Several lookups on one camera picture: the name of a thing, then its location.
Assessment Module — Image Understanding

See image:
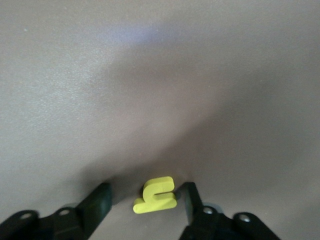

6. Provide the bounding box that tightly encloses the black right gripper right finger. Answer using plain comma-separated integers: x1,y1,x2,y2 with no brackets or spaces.
179,182,233,240

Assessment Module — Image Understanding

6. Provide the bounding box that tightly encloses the yellow foam letter h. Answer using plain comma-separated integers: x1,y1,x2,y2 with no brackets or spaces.
132,176,178,215

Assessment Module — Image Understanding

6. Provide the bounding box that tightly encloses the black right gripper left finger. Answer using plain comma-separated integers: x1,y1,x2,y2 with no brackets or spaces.
37,182,112,240

